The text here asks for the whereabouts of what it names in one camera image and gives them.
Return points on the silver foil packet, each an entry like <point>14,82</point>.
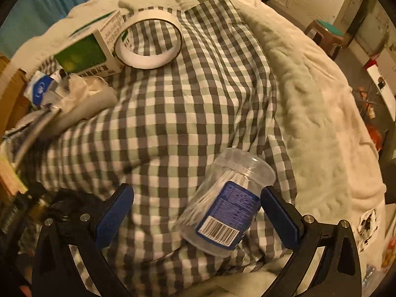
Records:
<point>31,130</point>

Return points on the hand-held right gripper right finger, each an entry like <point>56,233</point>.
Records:
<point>278,219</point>

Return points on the clear plastic bag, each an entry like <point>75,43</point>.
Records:
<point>89,99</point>

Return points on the white printed paper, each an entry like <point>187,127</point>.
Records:
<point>368,221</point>

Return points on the white flat box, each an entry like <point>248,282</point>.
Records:
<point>382,77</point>

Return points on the grey white checkered cloth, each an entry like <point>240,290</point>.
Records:
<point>185,114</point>

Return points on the white blue tube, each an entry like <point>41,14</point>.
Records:
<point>40,89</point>

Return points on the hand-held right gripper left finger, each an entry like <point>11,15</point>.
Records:
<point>113,215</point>

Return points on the clear cotton swab jar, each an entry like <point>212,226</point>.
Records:
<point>222,204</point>

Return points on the white cabinet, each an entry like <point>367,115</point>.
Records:
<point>349,9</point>

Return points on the wide teal curtain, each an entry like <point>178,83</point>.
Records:
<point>37,15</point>

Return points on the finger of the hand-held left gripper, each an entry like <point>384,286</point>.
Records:
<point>66,201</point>

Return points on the green white medicine box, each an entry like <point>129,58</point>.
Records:
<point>80,52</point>

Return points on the brown cardboard box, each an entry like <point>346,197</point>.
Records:
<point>12,99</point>

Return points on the brown stool teal top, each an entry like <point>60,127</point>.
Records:
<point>331,29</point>

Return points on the white tape roll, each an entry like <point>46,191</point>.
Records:
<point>145,62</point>

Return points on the white knitted blanket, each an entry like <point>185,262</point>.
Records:
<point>324,130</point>

